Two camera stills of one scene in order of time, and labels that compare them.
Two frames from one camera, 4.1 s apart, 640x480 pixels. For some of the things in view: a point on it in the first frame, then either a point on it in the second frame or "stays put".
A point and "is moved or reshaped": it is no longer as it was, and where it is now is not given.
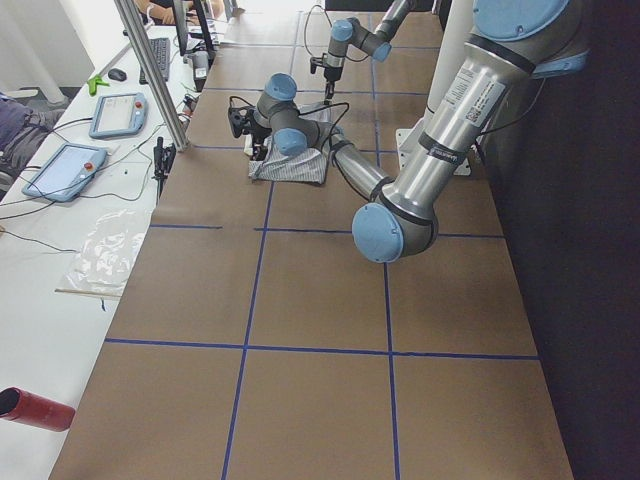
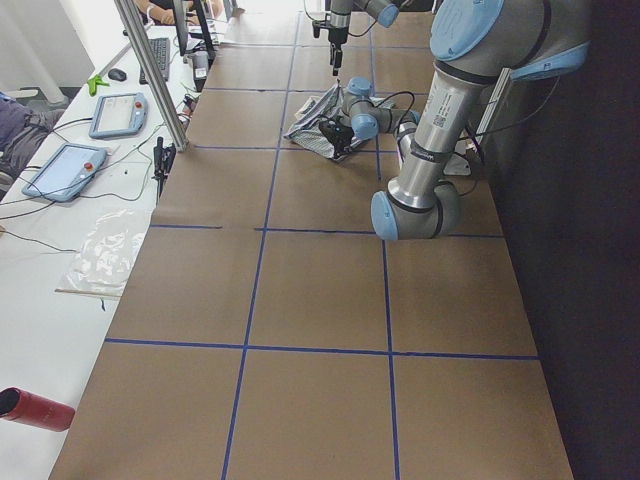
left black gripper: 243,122 to 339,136
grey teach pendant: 66,173 stays put
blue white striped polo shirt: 309,166 is moved or reshaped
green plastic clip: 93,82 stays put
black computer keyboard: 162,51 stays put
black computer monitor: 180,10 stays put
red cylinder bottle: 22,406 stays put
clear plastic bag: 104,261 stays put
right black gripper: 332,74 to 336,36
